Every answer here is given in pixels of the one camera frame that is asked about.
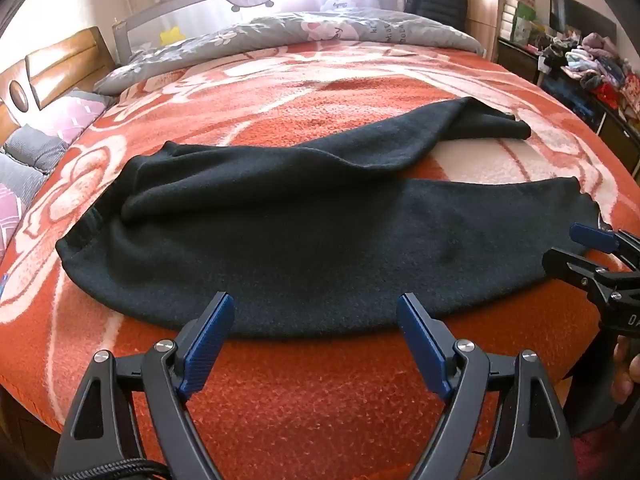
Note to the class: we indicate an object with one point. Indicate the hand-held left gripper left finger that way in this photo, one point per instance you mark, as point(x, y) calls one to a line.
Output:
point(210, 345)

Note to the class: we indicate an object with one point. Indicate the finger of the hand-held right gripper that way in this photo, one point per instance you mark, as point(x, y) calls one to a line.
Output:
point(570, 265)
point(592, 237)

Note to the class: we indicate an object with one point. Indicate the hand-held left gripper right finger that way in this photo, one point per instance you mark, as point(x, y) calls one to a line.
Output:
point(422, 345)

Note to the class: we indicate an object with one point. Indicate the black pants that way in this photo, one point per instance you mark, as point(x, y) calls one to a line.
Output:
point(300, 240)

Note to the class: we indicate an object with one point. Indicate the person's right hand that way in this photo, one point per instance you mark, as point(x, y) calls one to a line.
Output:
point(629, 370)

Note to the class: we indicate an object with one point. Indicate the orange floral blanket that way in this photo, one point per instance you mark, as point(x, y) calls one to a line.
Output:
point(320, 400)

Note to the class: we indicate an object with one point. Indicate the dark low cabinet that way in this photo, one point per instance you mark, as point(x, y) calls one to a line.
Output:
point(575, 95)

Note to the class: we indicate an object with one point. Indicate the person's red clothing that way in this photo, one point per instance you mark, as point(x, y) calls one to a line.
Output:
point(600, 460)

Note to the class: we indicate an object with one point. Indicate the pile of clothes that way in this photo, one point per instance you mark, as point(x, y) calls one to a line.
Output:
point(600, 65)

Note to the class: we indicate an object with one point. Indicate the black flat screen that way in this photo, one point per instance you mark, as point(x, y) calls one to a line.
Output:
point(580, 15)

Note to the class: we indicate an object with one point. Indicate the stack of boxes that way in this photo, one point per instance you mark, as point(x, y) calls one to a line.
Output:
point(517, 17)

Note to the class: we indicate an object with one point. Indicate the pink grey quilted pad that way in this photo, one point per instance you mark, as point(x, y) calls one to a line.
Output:
point(35, 150)

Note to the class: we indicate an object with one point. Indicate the yellow toy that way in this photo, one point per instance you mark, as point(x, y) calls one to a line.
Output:
point(172, 36)

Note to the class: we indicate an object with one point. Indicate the wooden headboard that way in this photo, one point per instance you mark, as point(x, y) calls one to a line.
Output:
point(60, 65)

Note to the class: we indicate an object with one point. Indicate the grey floral quilt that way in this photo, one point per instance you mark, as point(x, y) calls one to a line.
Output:
point(300, 30)

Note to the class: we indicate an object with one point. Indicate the grey bed guard rail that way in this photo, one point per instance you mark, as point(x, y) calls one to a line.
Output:
point(200, 10)

